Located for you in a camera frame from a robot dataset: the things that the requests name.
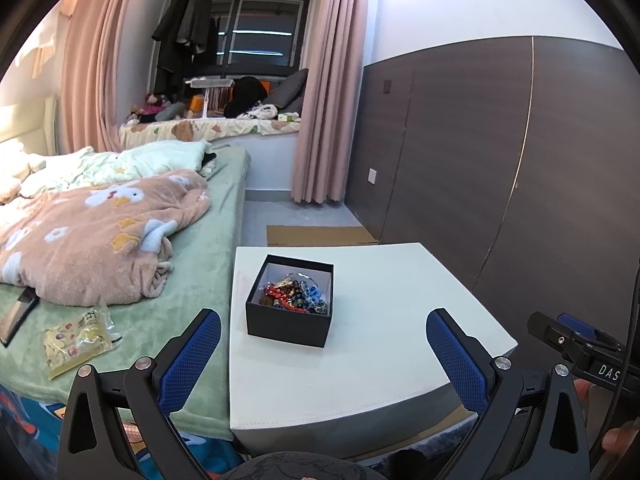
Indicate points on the cream headboard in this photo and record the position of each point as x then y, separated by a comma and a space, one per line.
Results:
25, 125

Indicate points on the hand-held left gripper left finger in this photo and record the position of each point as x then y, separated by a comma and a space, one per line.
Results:
190, 360

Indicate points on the person's right hand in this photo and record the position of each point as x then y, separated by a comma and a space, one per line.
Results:
582, 392

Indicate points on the small green white box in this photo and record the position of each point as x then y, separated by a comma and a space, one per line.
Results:
289, 117

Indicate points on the white low table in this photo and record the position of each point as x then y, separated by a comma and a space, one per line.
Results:
380, 310

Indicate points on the dark grey hanging coat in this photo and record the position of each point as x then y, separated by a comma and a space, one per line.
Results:
200, 20

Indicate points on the orange box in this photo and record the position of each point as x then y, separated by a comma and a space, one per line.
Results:
196, 104

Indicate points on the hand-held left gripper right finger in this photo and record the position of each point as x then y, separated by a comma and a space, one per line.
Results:
457, 360

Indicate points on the grey bolster pillow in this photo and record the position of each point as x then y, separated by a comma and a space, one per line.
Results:
170, 111

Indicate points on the pink curtain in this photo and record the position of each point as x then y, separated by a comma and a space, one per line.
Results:
95, 60
330, 85

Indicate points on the light green quilt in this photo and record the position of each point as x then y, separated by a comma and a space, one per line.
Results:
160, 160

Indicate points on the pink plush toy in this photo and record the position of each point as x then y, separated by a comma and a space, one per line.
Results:
152, 105

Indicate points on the yellow clear snack packet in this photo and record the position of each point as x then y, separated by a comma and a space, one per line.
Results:
75, 340

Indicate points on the black hanging coat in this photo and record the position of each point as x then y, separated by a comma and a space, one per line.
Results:
167, 45

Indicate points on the row of books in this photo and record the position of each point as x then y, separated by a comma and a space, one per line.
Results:
220, 99

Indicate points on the black box with white lining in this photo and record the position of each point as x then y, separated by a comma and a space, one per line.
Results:
285, 325

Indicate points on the dark grey pillow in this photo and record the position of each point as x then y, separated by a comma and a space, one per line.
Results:
290, 90

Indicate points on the white wall socket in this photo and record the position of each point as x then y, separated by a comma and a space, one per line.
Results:
373, 175

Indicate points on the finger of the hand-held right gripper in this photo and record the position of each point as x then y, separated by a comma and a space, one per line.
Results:
582, 327
550, 332

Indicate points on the cream pillow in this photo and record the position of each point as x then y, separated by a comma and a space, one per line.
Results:
20, 175

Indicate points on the cardboard sheet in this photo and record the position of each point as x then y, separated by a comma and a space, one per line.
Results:
320, 235

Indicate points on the black bag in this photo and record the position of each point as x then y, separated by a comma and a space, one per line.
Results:
245, 95

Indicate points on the floral window seat cushion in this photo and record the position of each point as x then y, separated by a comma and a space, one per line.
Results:
225, 130

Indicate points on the white folding stand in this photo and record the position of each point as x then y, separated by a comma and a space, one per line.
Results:
207, 81

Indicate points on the pink printed fleece blanket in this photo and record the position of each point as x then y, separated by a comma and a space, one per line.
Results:
100, 240

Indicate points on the black notebook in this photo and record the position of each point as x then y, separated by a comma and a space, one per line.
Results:
15, 317

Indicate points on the white spotted cloth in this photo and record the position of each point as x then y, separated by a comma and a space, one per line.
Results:
257, 111

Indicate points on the bed with green sheet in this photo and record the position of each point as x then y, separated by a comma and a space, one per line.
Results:
210, 240

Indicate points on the dark framed window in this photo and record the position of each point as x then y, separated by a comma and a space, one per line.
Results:
260, 25

